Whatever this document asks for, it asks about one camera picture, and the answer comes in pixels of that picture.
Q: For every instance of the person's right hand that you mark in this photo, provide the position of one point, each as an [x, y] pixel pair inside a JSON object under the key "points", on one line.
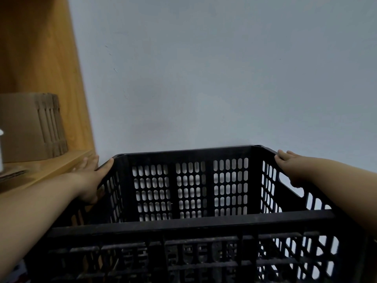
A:
{"points": [[291, 167]]}

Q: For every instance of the person's left hand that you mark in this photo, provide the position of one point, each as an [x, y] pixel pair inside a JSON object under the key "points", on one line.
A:
{"points": [[87, 179]]}

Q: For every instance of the black plastic crate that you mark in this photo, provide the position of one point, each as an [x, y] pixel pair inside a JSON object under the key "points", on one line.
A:
{"points": [[191, 225]]}

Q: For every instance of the person's right forearm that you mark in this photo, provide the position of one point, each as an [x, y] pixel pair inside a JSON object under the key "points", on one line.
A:
{"points": [[344, 185]]}

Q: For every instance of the person's left forearm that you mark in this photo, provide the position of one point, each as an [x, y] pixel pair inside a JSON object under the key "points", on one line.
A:
{"points": [[35, 209]]}

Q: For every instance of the brown cardboard box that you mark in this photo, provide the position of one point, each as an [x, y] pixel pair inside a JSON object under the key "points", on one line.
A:
{"points": [[23, 126]]}

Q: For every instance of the light wooden cabinet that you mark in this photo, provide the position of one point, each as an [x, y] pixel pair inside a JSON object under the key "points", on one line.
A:
{"points": [[44, 55]]}

